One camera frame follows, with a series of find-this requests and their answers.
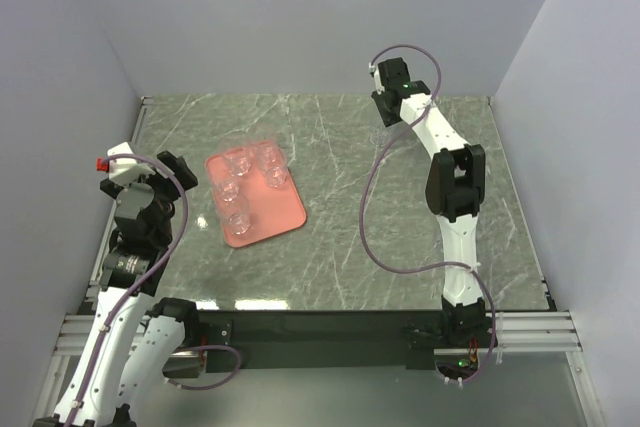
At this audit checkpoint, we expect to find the clear glass table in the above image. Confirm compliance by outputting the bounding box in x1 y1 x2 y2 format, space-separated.
263 160 289 188

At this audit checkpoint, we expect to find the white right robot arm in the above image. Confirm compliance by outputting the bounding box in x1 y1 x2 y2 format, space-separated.
369 58 489 346

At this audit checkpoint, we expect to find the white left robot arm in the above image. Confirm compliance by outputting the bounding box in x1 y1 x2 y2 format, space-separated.
33 143 201 426

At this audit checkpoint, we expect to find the pink plastic tray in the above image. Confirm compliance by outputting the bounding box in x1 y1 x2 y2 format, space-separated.
205 144 307 248

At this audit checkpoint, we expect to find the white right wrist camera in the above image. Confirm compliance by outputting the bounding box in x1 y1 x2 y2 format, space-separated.
368 63 385 94

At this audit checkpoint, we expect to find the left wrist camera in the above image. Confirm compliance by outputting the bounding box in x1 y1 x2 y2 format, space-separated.
96 142 154 187

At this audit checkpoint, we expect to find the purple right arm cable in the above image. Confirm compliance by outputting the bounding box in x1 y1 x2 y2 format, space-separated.
359 44 497 384

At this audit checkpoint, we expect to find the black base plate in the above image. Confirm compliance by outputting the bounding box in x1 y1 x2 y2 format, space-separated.
139 309 501 381

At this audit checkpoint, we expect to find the aluminium mounting rail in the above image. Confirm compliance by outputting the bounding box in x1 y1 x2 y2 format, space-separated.
29 246 586 427

